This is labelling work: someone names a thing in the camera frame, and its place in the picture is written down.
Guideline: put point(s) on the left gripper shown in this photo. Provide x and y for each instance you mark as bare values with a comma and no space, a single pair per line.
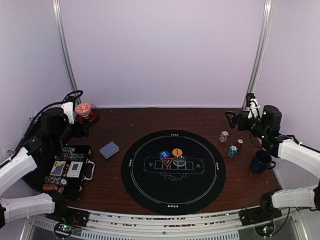
78,133

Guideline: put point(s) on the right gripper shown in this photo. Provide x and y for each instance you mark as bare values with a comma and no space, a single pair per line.
242,115

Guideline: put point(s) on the orange round blind button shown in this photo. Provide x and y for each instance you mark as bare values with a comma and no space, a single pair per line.
177,152

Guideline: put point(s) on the clear acrylic dealer button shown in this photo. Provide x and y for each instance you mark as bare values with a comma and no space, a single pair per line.
179,161

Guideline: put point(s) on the blue round blind button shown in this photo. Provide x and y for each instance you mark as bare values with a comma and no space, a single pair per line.
164,154

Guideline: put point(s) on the red triangle marker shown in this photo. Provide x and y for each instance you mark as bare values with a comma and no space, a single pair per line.
167,161

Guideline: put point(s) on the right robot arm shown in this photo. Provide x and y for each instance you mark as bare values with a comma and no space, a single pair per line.
266,127

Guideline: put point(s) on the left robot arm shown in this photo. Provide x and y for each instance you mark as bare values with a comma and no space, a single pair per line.
42,141

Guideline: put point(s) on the black white chip stack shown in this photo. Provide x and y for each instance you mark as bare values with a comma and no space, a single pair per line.
223,136

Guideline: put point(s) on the red patterned bowl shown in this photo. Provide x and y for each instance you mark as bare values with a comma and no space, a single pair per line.
85,112

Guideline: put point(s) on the red white chip stack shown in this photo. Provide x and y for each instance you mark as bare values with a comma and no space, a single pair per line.
239,143

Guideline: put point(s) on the blue playing card deck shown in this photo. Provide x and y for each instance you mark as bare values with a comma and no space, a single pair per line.
109,150

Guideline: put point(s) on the card deck in case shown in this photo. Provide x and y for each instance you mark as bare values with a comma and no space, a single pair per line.
58,168
74,169

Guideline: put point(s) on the black poker chip case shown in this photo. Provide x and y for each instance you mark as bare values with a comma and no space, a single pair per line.
72,188

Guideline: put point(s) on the dark blue mug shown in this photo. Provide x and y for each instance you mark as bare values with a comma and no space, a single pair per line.
261,162

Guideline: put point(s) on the round black poker mat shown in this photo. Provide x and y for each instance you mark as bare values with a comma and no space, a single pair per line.
174,190

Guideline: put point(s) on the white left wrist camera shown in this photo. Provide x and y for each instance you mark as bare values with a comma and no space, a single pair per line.
68,111

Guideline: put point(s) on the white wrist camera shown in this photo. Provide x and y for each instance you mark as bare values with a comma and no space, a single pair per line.
253,106
68,111

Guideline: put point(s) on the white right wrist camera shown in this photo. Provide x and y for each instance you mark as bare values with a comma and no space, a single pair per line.
253,106

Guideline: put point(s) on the right aluminium frame post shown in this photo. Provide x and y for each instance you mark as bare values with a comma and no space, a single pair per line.
261,46

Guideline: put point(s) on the aluminium frame post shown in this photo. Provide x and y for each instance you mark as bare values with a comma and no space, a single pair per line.
63,42
261,46

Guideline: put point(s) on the front aluminium rail base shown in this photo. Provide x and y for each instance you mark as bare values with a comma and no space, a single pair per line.
224,225

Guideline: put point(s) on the left aluminium frame post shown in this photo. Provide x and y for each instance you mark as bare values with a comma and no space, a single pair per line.
63,42

